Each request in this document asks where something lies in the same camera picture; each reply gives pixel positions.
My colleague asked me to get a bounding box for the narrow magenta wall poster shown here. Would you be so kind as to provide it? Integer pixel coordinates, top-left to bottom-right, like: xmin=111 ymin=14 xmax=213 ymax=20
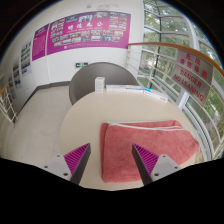
xmin=31 ymin=23 xmax=50 ymax=62

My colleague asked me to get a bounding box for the red-lettered warning sign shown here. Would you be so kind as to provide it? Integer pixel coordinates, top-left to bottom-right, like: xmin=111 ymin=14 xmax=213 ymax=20
xmin=171 ymin=49 xmax=214 ymax=107

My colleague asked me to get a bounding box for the flat white and blue box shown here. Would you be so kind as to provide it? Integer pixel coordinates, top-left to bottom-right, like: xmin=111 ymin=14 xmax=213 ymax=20
xmin=143 ymin=87 xmax=170 ymax=103

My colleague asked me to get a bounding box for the long orange handrail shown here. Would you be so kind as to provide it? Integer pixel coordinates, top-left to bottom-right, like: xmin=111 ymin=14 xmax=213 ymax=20
xmin=126 ymin=41 xmax=224 ymax=77

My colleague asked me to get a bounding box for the small upright white box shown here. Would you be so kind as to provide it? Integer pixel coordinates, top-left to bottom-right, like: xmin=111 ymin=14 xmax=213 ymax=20
xmin=94 ymin=76 xmax=106 ymax=94

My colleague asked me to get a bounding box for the row of white photo boards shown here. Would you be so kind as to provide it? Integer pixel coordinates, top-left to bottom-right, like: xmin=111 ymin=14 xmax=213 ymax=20
xmin=7 ymin=39 xmax=33 ymax=99

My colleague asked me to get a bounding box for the grey round-backed chair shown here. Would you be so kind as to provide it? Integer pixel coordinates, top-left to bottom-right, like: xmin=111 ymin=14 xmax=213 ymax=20
xmin=68 ymin=61 xmax=140 ymax=106

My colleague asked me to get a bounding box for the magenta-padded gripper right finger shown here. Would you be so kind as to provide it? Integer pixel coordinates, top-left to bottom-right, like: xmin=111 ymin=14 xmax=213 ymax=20
xmin=131 ymin=143 xmax=183 ymax=186

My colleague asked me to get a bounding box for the white railing with orange top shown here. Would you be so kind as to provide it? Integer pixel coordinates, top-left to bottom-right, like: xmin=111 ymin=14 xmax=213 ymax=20
xmin=0 ymin=83 xmax=18 ymax=126

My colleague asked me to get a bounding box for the pink towel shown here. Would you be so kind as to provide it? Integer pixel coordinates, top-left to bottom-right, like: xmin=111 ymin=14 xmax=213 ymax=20
xmin=99 ymin=119 xmax=201 ymax=184

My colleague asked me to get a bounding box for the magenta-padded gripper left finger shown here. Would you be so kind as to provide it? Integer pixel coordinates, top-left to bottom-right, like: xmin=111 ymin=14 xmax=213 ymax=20
xmin=42 ymin=142 xmax=92 ymax=186

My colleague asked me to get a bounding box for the green exit sign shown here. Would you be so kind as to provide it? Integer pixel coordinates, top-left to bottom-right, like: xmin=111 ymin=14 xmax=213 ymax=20
xmin=75 ymin=61 xmax=89 ymax=69

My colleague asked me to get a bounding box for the large magenta wall poster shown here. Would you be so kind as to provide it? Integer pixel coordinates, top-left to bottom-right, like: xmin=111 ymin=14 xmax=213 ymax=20
xmin=45 ymin=10 xmax=132 ymax=56

